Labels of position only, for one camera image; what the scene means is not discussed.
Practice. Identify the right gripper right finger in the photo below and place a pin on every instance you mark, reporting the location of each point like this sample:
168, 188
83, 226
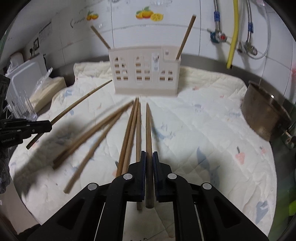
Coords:
165, 188

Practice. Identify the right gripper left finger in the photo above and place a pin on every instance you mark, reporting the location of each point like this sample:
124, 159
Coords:
136, 185

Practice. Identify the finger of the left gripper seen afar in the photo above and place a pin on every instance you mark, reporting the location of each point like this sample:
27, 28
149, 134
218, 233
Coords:
14, 131

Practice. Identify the wooden chopstick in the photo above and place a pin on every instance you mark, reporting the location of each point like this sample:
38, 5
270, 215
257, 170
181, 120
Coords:
63, 113
193, 18
100, 37
126, 161
149, 196
125, 140
90, 154
81, 140
138, 133

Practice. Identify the clear glass mug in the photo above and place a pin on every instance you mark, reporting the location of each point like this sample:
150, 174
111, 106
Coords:
20, 106

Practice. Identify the cream quilted printed mat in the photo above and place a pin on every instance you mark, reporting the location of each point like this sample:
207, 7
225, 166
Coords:
201, 134

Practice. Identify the plastic bag on box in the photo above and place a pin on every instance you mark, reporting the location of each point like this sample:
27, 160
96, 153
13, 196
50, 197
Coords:
41, 81

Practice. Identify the beige house-shaped utensil holder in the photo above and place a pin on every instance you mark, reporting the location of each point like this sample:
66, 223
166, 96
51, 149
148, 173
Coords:
145, 70

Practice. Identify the brass metal pot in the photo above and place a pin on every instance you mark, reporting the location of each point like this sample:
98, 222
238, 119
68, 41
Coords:
264, 114

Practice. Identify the red-handled water valve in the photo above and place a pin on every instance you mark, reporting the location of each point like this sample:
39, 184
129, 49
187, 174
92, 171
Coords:
217, 37

